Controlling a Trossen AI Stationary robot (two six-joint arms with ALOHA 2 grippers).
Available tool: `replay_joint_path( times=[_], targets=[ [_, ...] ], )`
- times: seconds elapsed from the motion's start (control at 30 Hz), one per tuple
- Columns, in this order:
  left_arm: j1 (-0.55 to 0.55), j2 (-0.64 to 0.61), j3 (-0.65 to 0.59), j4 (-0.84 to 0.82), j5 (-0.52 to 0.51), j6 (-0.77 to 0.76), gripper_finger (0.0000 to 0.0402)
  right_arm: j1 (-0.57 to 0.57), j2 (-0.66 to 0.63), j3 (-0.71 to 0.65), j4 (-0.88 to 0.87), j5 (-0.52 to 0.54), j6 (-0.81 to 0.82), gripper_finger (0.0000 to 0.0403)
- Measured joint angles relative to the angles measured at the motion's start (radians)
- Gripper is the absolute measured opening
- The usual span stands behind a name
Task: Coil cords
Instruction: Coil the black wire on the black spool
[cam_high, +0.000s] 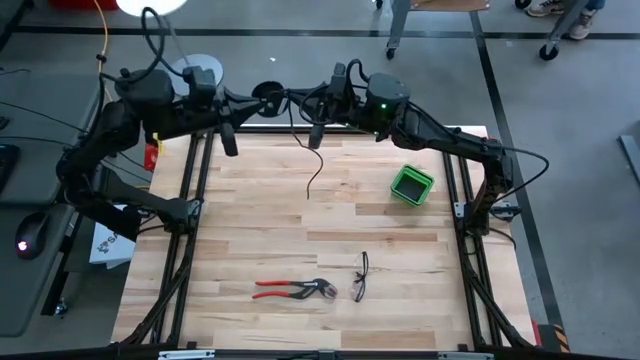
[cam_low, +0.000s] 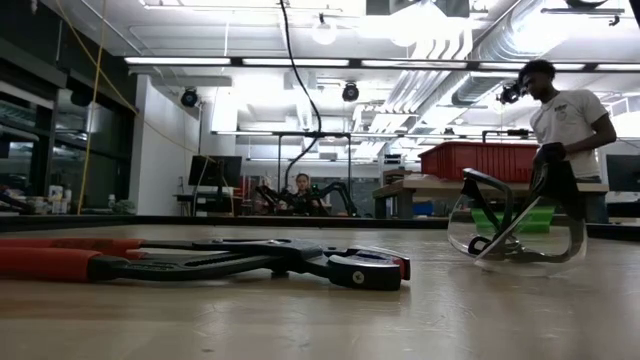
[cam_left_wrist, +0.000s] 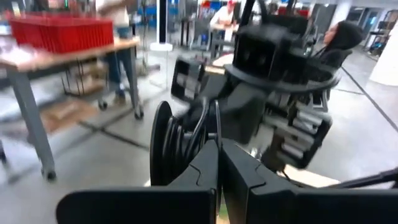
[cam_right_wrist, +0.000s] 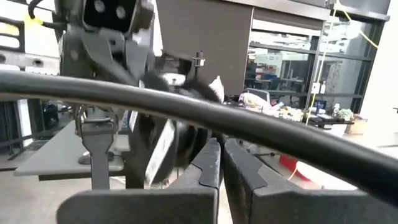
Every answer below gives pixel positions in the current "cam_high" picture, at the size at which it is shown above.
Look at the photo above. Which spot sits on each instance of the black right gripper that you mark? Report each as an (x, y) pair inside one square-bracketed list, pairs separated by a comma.
[(316, 137)]

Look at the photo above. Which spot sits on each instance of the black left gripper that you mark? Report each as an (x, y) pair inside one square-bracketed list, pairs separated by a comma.
[(228, 140)]

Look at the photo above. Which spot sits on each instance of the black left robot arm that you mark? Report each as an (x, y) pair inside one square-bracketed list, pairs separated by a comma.
[(115, 130)]

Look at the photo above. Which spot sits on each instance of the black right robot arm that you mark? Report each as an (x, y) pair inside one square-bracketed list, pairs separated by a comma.
[(450, 142)]

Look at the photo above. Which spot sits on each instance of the red tag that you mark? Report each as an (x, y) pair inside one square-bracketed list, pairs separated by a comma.
[(150, 159)]

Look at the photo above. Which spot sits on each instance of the green plastic bin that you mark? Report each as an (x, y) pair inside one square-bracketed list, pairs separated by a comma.
[(412, 186)]

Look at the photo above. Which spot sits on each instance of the wooden top workbench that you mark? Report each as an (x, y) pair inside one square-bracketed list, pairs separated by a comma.
[(450, 4)]

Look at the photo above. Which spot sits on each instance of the red plastic bin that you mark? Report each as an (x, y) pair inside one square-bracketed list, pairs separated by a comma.
[(80, 4)]

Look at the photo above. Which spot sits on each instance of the clear safety glasses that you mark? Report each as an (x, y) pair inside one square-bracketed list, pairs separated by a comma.
[(358, 289)]

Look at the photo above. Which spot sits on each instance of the white printed box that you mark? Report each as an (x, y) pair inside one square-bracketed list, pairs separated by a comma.
[(107, 250)]

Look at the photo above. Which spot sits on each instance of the black computer mouse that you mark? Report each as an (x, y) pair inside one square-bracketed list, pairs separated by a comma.
[(30, 232)]

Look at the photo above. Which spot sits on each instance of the person's shoe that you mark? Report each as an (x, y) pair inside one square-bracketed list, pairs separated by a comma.
[(547, 7), (582, 27)]

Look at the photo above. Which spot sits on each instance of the grey metal cart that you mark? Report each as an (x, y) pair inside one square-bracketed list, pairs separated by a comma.
[(565, 22)]

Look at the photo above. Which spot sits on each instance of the grey side desk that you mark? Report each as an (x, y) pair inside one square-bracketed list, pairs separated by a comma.
[(30, 300)]

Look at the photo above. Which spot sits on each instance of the grey metal bar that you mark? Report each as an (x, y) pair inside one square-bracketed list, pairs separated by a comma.
[(631, 157)]

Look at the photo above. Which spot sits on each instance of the black yellow striped block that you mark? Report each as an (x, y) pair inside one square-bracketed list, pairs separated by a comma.
[(560, 337)]

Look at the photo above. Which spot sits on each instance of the black aluminium table frame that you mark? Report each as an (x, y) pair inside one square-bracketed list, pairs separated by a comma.
[(260, 130)]

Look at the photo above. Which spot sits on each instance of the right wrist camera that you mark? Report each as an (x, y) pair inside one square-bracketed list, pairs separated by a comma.
[(339, 80)]

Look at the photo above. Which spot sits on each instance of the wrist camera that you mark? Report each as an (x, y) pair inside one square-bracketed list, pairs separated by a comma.
[(339, 80), (200, 82)]

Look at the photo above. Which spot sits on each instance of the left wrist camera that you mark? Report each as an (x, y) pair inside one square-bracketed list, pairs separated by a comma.
[(200, 82)]

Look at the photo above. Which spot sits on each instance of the silver metal bracket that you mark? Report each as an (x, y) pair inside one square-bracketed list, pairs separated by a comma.
[(185, 355), (465, 356)]

